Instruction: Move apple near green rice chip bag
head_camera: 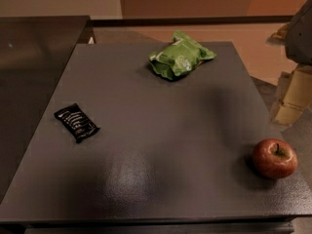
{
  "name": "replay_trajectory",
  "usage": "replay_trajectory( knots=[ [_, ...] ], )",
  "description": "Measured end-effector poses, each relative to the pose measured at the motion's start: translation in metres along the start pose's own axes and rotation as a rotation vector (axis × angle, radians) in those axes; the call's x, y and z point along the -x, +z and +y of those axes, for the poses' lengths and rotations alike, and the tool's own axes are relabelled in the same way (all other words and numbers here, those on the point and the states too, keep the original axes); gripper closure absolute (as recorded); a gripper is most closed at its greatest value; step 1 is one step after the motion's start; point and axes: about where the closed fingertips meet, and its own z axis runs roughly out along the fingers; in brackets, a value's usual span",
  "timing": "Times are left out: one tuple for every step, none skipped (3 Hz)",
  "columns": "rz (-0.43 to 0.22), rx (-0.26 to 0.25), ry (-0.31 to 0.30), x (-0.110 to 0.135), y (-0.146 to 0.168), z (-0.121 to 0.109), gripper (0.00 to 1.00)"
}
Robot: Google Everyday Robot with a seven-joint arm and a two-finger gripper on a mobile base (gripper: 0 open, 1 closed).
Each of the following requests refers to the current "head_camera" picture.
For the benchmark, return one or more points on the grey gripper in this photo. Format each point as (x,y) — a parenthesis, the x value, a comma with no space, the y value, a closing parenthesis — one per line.
(301,33)

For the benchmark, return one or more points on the red apple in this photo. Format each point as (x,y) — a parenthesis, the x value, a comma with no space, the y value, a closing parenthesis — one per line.
(274,158)

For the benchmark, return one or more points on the green rice chip bag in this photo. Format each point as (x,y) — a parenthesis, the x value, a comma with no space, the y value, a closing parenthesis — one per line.
(180,58)

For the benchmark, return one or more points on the black snack bar wrapper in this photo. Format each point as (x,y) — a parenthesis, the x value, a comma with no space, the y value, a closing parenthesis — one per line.
(77,122)

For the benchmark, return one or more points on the dark side counter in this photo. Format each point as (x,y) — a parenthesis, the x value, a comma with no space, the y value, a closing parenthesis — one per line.
(34,52)

